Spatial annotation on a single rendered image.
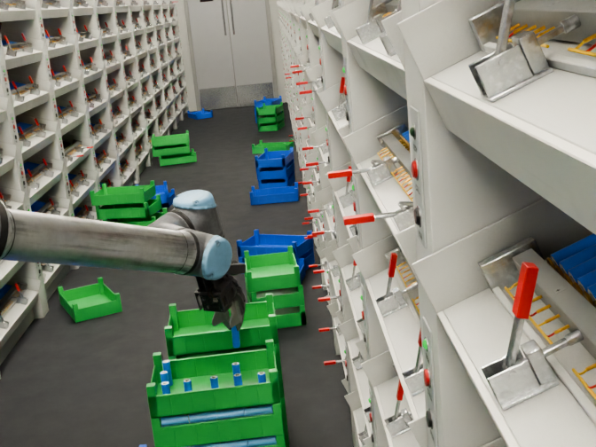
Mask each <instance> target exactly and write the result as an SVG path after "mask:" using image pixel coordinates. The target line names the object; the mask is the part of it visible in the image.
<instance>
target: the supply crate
mask: <svg viewBox="0 0 596 447"><path fill-rule="evenodd" d="M265 345H266V349H257V350H249V351H241V352H234V353H226V354H219V355H211V356H204V357H189V358H181V359H174V360H169V362H170V368H171V374H172V380H173V385H172V386H170V394H165V395H163V394H162V389H161V374H160V372H162V371H163V365H162V356H161V352H156V353H153V363H154V367H153V375H152V379H151V383H147V384H146V392H147V398H148V404H149V410H150V416H151V419H156V418H163V417H171V416H178V415H185V414H194V413H201V412H214V411H222V410H230V409H237V408H244V407H252V406H259V405H266V404H280V403H281V402H280V393H279V384H278V369H277V365H276V358H275V352H274V343H273V339H270V340H265ZM235 362H238V363H239V368H240V374H241V377H242V385H239V386H234V380H233V372H232V365H231V364H232V363H235ZM259 372H265V376H266V382H262V383H258V375H257V374H258V373H259ZM211 376H217V377H218V384H219V388H211V384H210V377H211ZM186 379H190V380H191V381H192V391H187V392H184V380H186Z"/></svg>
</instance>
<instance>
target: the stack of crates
mask: <svg viewBox="0 0 596 447"><path fill-rule="evenodd" d="M265 295H266V301H264V302H250V303H246V309H245V314H244V320H243V324H242V327H241V328H240V330H239V340H240V347H239V348H234V347H233V345H232V335H231V330H229V329H228V328H227V327H226V326H225V325H224V324H223V322H222V323H220V324H219V325H216V326H213V325H212V318H213V316H214V313H215V312H214V311H205V310H204V309H202V310H200V309H195V310H180V311H177V310H176V304H175V303H171V304H170V305H169V323H168V326H165V328H164V331H165V337H166V343H167V350H168V357H169V360H174V359H181V358H189V357H204V356H211V355H219V354H226V353H234V352H241V351H249V350H257V349H266V345H265V340H270V339H273V343H274V352H275V358H276V365H277V369H278V384H279V393H280V402H281V410H282V418H283V427H284V435H285V444H286V447H290V445H289V436H288V428H287V419H286V404H285V395H284V386H283V378H282V369H281V361H280V352H279V344H278V328H277V319H276V314H275V310H274V303H273V296H272V293H266V294H265Z"/></svg>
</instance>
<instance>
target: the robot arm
mask: <svg viewBox="0 0 596 447"><path fill-rule="evenodd" d="M173 206H174V207H175V208H174V209H172V210H171V211H169V212H168V213H167V214H165V215H164V216H162V217H160V218H159V219H157V220H156V221H154V222H153V223H151V224H149V225H147V226H139V225H132V224H125V223H112V222H105V221H99V220H91V219H84V218H78V217H71V216H58V215H51V214H44V213H37V212H30V211H24V210H17V209H10V208H6V206H5V204H3V202H2V201H1V200H0V260H7V261H19V262H31V263H53V264H64V265H75V266H87V267H99V268H110V269H122V270H134V271H156V272H167V273H175V274H177V275H188V276H195V278H196V280H197V283H198V287H199V288H198V289H197V290H196V291H195V292H194V294H195V297H196V301H197V303H198V306H199V309H200V310H202V309H204V310H205V311H214V312H215V313H214V316H213V318H212V325H213V326H216V325H219V324H220V323H222V322H223V324H224V325H225V326H226V327H227V328H228V329H229V330H231V329H232V328H233V327H234V326H236V328H237V331H239V330H240V328H241V327H242V324H243V320H244V314H245V309H246V297H245V295H244V293H243V292H242V289H241V286H239V284H238V280H237V279H235V278H234V277H233V276H236V275H238V274H241V273H245V272H246V264H245V263H239V262H238V261H232V260H231V259H232V250H231V244H230V243H229V241H228V240H227V239H225V238H224V232H223V228H222V225H221V222H220V218H219V215H218V212H217V208H216V203H215V200H214V197H213V195H212V194H211V193H210V192H208V191H203V190H192V191H188V192H183V193H180V194H178V195H177V196H176V197H175V198H174V199H173ZM230 275H232V276H230ZM198 296H200V300H201V305H200V303H199V300H198ZM228 309H230V312H231V316H230V315H229V314H230V312H229V311H228Z"/></svg>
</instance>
